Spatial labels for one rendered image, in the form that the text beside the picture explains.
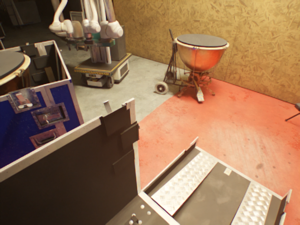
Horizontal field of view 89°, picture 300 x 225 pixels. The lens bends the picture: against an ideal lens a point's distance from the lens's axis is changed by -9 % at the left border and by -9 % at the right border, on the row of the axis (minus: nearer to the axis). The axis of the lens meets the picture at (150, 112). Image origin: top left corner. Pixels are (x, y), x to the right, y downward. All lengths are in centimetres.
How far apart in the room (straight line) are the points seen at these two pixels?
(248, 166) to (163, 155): 82
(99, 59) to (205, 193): 250
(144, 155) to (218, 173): 71
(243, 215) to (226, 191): 24
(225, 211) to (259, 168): 61
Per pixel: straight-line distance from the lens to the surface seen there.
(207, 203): 150
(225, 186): 162
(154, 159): 168
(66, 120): 109
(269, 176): 191
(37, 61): 199
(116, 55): 299
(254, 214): 152
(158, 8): 361
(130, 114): 73
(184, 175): 148
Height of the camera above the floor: 134
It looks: 37 degrees down
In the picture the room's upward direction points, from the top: straight up
